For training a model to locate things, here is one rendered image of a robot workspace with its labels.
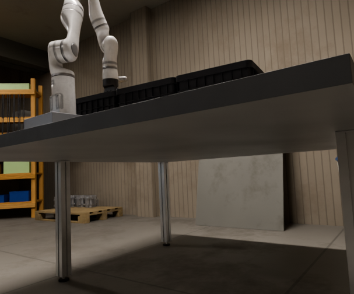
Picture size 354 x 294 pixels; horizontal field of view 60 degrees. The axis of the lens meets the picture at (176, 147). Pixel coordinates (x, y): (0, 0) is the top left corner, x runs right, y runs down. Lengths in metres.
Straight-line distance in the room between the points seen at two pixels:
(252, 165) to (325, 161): 0.70
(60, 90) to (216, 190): 2.34
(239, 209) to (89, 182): 2.88
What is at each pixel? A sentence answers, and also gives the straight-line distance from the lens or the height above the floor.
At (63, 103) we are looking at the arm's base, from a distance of 1.31.
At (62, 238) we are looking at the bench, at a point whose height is 0.24.
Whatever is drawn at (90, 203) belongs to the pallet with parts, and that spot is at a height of 0.19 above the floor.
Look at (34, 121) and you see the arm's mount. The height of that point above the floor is 0.77.
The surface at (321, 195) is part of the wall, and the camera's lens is 3.37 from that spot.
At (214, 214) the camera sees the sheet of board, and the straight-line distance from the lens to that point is 3.32.
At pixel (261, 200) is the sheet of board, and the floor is 0.26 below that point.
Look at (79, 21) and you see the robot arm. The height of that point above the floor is 1.23.
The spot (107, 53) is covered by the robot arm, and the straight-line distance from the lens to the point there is 1.55.
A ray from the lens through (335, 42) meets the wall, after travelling 3.53.
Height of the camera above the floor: 0.56
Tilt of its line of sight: 5 degrees up
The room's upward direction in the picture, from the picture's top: 3 degrees counter-clockwise
